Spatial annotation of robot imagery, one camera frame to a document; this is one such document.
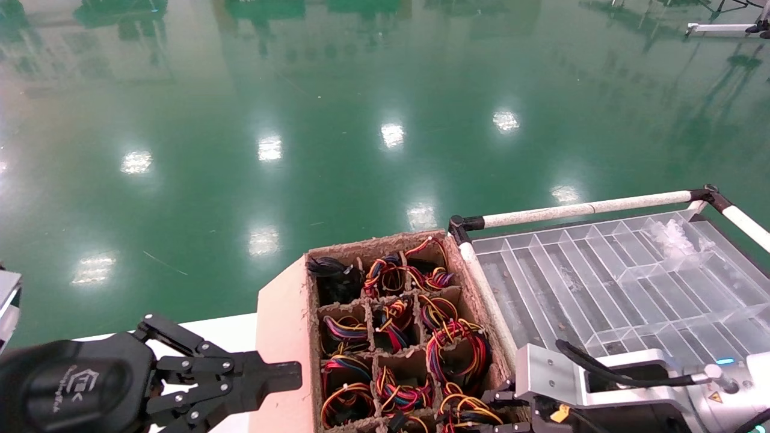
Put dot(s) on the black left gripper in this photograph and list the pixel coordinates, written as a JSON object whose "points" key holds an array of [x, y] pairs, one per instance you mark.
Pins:
{"points": [[72, 385]]}

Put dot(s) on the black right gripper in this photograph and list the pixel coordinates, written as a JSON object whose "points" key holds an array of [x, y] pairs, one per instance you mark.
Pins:
{"points": [[544, 421]]}

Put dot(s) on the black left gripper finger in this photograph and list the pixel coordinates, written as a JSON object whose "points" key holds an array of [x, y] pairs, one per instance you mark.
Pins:
{"points": [[271, 368], [258, 388]]}

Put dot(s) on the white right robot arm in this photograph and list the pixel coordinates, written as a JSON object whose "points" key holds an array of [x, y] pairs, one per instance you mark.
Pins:
{"points": [[731, 391]]}

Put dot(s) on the pink cardboard flap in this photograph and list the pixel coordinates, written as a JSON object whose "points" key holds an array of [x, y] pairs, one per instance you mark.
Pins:
{"points": [[283, 325]]}

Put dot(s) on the brown pulp compartment tray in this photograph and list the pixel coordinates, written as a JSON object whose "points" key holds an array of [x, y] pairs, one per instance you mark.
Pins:
{"points": [[361, 245]]}

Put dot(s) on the clear plastic divider tray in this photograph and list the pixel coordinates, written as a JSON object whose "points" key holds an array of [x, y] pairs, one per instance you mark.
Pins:
{"points": [[601, 276]]}

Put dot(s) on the black pipe corner connector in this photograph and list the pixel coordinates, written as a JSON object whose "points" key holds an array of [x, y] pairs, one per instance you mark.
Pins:
{"points": [[710, 195], [460, 227]]}

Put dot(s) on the crumpled clear plastic bag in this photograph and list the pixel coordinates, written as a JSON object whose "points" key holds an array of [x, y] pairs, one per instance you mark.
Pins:
{"points": [[680, 237]]}

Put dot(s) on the short white pipe leg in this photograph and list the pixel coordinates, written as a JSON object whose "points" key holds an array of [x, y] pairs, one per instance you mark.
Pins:
{"points": [[696, 207]]}

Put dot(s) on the white stand base beam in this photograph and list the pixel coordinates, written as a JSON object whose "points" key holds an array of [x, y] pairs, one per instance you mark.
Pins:
{"points": [[719, 28]]}

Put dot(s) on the black caster wheel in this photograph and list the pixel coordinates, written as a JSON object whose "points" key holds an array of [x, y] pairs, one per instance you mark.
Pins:
{"points": [[761, 28]]}

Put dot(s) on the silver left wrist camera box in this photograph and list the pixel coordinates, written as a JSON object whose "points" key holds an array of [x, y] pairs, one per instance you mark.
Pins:
{"points": [[7, 294]]}

